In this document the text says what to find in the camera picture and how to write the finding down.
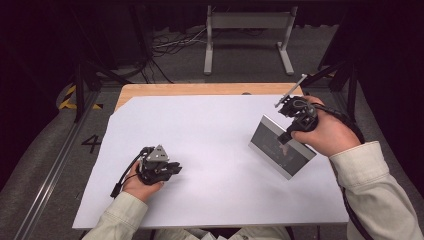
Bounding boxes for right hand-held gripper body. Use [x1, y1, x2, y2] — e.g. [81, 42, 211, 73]
[274, 73, 320, 134]

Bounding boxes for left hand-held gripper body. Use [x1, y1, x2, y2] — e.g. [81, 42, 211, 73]
[137, 144, 174, 186]

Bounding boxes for black glossy panel silver edges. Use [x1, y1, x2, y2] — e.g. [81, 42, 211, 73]
[248, 114, 318, 181]

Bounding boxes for person's left hand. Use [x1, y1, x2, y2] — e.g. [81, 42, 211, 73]
[122, 164, 165, 204]

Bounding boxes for person's right hand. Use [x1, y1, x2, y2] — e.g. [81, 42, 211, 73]
[290, 95, 363, 158]

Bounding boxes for black metal stand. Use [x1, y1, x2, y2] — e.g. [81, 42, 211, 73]
[69, 6, 134, 123]
[299, 59, 360, 123]

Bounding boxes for grey metal stand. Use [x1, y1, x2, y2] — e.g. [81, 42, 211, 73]
[203, 4, 299, 76]

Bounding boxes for yellow black floor tape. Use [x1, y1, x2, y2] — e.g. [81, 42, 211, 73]
[58, 84, 104, 111]

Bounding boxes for aluminium floor rail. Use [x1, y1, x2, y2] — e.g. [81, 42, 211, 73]
[333, 91, 418, 240]
[13, 89, 101, 240]

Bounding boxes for right hand-held gripper black cable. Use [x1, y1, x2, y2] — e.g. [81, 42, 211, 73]
[311, 102, 374, 240]

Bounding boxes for hand-held gripper black cable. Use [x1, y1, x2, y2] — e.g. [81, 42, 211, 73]
[311, 102, 374, 240]
[109, 146, 148, 200]

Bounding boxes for left hand-held gripper black cable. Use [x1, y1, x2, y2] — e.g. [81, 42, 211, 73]
[109, 146, 148, 200]

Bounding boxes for black floor cable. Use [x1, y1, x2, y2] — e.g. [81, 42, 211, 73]
[139, 57, 175, 84]

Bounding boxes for grey floor cables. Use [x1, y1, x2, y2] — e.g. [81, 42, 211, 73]
[152, 27, 208, 57]

